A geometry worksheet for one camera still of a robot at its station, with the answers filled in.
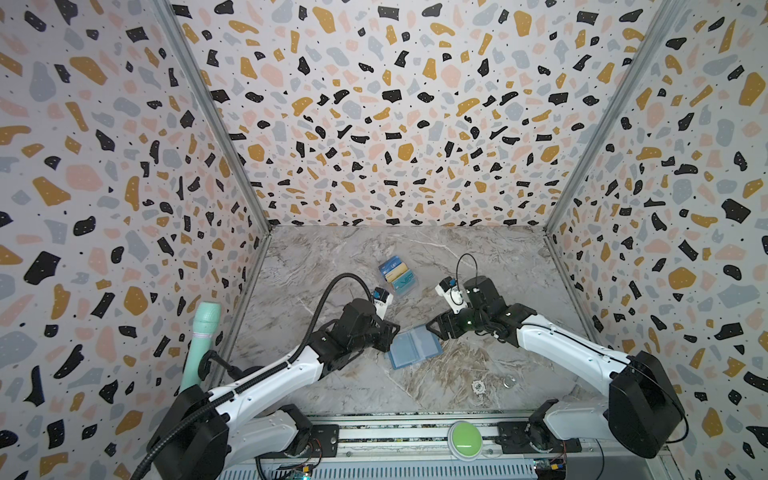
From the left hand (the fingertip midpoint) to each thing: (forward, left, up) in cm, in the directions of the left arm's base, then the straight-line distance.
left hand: (402, 322), depth 79 cm
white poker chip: (-13, -21, -15) cm, 29 cm away
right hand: (+2, -9, -1) cm, 9 cm away
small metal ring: (-12, -29, -12) cm, 34 cm away
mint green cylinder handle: (-8, +39, +18) cm, 44 cm away
